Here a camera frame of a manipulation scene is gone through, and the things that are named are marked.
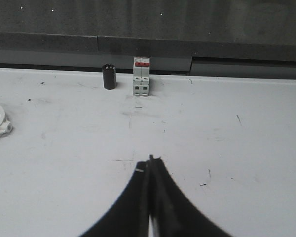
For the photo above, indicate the dark brown cylindrical coupling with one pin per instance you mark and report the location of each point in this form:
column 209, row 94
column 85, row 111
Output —
column 109, row 76

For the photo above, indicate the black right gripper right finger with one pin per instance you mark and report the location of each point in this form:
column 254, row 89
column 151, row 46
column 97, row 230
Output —
column 173, row 215

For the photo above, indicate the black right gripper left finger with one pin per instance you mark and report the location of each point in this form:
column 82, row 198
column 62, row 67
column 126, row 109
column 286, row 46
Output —
column 129, row 215

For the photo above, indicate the white circuit breaker red switch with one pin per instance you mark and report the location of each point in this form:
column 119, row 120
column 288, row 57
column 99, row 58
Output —
column 141, row 80

